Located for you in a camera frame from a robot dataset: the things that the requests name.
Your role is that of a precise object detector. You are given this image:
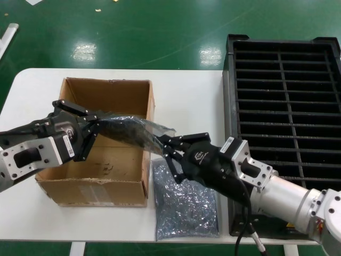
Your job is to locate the black slotted plastic container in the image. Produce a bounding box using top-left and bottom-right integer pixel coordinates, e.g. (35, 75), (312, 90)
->
(222, 34), (341, 238)

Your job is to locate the white table leg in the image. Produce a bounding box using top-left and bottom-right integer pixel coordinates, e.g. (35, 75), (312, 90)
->
(282, 244), (299, 256)
(69, 242), (86, 256)

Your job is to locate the translucent grey antistatic bag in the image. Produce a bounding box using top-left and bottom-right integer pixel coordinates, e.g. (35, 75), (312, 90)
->
(97, 113), (178, 158)

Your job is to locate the crinkled blue-grey antistatic bag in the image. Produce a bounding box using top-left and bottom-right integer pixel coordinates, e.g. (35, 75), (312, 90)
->
(150, 157), (221, 243)

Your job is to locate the white plastic pipe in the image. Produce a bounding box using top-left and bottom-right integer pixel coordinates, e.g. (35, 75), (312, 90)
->
(0, 23), (20, 61)

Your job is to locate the brown cardboard box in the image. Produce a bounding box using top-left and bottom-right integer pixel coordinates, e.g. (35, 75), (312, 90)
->
(34, 77), (156, 208)

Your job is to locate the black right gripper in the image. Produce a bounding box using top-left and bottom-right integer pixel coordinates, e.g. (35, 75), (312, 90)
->
(159, 132), (251, 206)

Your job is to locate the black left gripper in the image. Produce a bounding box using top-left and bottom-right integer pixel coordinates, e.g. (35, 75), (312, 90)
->
(0, 99), (107, 165)

